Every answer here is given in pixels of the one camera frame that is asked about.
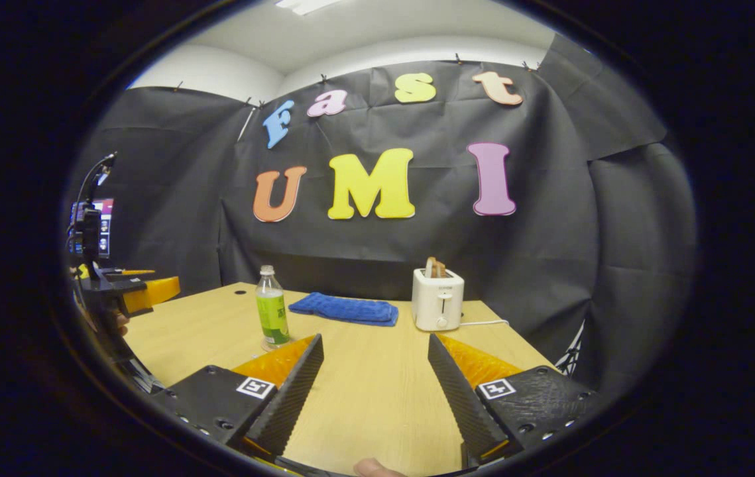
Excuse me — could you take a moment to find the black backdrop cloth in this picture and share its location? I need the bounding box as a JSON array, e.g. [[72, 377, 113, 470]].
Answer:
[[76, 33, 699, 398]]

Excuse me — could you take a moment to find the green label water bottle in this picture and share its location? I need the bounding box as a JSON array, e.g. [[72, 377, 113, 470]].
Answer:
[[256, 265, 290, 350]]

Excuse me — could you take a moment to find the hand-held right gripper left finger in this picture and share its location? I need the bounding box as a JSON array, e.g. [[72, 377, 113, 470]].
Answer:
[[150, 333, 325, 463]]

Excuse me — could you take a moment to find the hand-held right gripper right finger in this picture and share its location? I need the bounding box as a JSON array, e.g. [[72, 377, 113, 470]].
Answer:
[[426, 333, 607, 466]]

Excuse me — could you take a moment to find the white toaster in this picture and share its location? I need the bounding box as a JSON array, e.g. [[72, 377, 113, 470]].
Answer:
[[412, 267, 465, 332]]

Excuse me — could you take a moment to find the ceiling light panel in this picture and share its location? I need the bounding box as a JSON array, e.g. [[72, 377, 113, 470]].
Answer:
[[276, 0, 345, 17]]

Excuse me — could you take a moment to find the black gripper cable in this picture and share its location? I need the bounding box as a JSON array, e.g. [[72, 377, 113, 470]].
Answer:
[[82, 151, 118, 213]]

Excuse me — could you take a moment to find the blue folded cloth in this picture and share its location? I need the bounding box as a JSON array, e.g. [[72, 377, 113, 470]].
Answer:
[[288, 292, 400, 327]]

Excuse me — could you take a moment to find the white metal stand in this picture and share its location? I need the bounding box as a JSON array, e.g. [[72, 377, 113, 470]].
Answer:
[[556, 321, 587, 378]]

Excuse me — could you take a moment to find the computer monitor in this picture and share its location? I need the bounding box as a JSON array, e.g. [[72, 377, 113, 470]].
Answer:
[[71, 197, 115, 259]]

